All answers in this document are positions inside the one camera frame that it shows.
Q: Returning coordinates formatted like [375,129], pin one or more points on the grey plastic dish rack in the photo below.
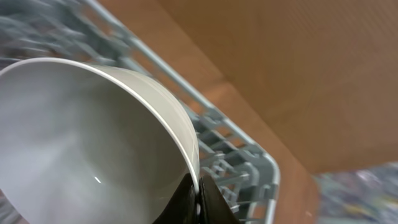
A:
[246,174]

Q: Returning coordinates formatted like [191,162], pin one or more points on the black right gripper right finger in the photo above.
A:
[213,207]

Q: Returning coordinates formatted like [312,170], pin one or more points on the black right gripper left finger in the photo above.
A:
[182,207]

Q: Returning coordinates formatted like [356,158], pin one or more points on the grey white bowl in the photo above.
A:
[85,143]

